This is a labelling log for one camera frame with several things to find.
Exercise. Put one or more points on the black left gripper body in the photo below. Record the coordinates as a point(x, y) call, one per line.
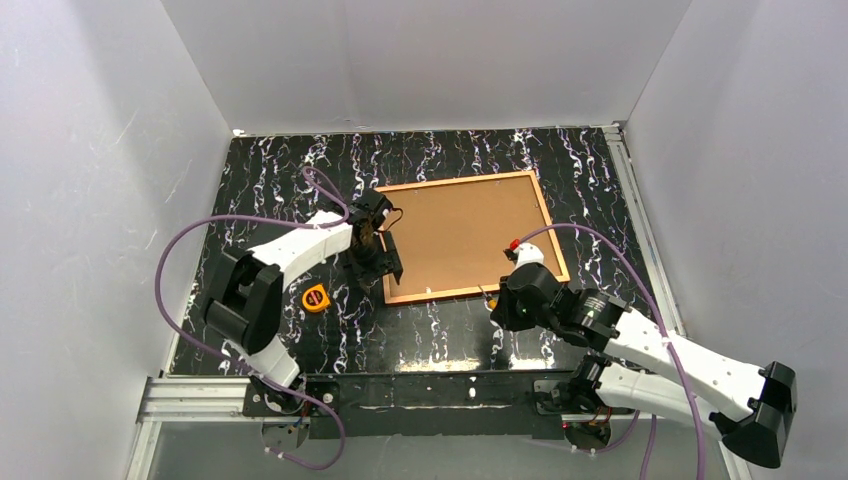
point(376, 261)

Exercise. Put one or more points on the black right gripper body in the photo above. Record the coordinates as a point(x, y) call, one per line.
point(502, 293)

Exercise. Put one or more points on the red wooden picture frame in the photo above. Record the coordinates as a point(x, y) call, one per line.
point(451, 234)

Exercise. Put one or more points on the yellow handled screwdriver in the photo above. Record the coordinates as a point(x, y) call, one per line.
point(490, 302)

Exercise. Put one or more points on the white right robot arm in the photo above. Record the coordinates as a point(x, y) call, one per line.
point(630, 364)

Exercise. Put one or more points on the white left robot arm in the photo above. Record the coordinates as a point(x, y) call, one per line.
point(244, 302)

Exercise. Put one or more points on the yellow tape measure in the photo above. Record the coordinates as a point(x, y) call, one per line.
point(315, 299)

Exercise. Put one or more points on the black flat card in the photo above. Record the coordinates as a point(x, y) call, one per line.
point(256, 234)

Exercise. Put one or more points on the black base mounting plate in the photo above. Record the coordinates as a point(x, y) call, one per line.
point(522, 403)

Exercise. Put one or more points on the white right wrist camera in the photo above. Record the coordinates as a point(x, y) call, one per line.
point(522, 253)

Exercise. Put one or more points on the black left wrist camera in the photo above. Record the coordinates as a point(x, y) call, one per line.
point(369, 211)

